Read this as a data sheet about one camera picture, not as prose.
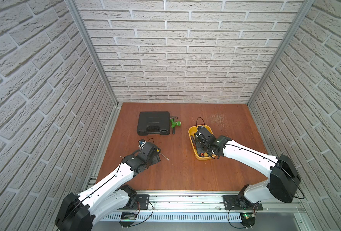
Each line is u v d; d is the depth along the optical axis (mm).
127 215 701
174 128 1033
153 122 1020
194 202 758
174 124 1035
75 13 714
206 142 640
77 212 384
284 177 417
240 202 658
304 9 698
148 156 612
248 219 697
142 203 740
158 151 899
